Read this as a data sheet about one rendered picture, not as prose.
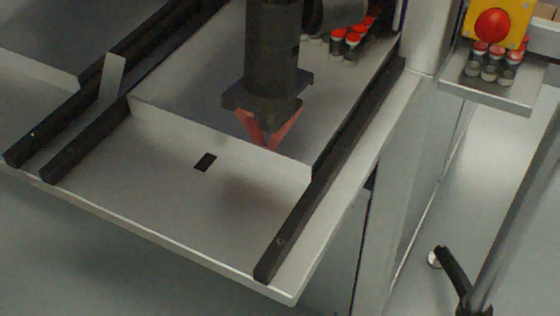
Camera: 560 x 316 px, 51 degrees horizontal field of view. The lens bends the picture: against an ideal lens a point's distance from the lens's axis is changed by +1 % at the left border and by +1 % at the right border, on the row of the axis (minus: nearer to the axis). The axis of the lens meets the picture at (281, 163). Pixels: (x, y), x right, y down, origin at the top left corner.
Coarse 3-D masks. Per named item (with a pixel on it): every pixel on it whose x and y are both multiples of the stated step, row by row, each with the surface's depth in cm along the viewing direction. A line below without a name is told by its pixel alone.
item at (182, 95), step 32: (224, 32) 89; (384, 32) 89; (160, 64) 78; (192, 64) 83; (224, 64) 83; (320, 64) 83; (384, 64) 80; (128, 96) 74; (160, 96) 79; (192, 96) 79; (320, 96) 79; (352, 96) 79; (192, 128) 71; (224, 128) 74; (320, 128) 74; (256, 160) 70; (288, 160) 67; (320, 160) 68
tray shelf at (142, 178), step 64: (0, 64) 84; (0, 128) 75; (128, 128) 75; (384, 128) 75; (64, 192) 68; (128, 192) 67; (192, 192) 67; (256, 192) 67; (192, 256) 63; (256, 256) 61; (320, 256) 63
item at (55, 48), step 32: (0, 0) 92; (32, 0) 94; (64, 0) 95; (96, 0) 95; (128, 0) 95; (160, 0) 95; (0, 32) 88; (32, 32) 89; (64, 32) 89; (96, 32) 89; (128, 32) 83; (32, 64) 79; (64, 64) 83; (96, 64) 79
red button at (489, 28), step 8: (496, 8) 69; (480, 16) 69; (488, 16) 68; (496, 16) 68; (504, 16) 68; (480, 24) 69; (488, 24) 69; (496, 24) 68; (504, 24) 68; (480, 32) 70; (488, 32) 69; (496, 32) 69; (504, 32) 69; (480, 40) 71; (488, 40) 70; (496, 40) 70
